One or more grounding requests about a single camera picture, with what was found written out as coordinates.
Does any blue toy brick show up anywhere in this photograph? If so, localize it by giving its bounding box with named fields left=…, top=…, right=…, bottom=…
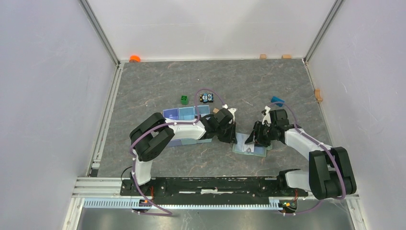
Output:
left=271, top=96, right=285, bottom=107

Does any curved wooden piece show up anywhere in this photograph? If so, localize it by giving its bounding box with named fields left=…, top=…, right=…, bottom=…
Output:
left=314, top=89, right=323, bottom=103

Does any thin card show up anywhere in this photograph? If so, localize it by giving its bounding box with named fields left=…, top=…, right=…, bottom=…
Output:
left=235, top=133, right=255, bottom=154

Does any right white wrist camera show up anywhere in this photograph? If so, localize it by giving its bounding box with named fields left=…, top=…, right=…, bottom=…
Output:
left=261, top=106, right=271, bottom=125

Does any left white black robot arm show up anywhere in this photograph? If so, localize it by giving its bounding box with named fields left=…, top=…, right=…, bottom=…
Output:
left=129, top=105, right=237, bottom=195

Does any blue three-compartment organizer tray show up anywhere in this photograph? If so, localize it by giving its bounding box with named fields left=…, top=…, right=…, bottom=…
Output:
left=162, top=105, right=212, bottom=147

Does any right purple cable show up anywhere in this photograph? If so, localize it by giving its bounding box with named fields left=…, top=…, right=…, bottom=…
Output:
left=270, top=101, right=346, bottom=216

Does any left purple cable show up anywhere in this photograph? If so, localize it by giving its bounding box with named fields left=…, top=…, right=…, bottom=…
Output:
left=129, top=88, right=227, bottom=217

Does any aluminium frame rail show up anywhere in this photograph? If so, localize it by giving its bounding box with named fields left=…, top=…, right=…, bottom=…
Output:
left=83, top=198, right=282, bottom=211

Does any purple cable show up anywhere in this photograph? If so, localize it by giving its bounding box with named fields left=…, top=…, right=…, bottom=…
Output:
left=270, top=101, right=346, bottom=216
left=129, top=88, right=227, bottom=217

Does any orange round cap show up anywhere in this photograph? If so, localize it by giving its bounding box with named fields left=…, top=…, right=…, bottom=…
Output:
left=129, top=55, right=141, bottom=63

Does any green card holder wallet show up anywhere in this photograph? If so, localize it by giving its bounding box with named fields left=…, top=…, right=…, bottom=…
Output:
left=232, top=133, right=273, bottom=157

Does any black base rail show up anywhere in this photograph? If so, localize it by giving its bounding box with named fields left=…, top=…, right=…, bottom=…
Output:
left=140, top=176, right=307, bottom=205

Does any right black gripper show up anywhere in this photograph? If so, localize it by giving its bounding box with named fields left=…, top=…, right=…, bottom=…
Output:
left=245, top=121, right=276, bottom=148

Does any green toy cube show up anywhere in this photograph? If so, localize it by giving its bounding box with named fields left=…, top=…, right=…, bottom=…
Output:
left=180, top=95, right=189, bottom=105

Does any black blue owl toy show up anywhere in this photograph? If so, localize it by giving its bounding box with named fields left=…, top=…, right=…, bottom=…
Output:
left=200, top=93, right=214, bottom=104

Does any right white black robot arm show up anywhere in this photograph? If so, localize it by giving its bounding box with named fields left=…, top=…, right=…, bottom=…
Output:
left=245, top=106, right=357, bottom=200

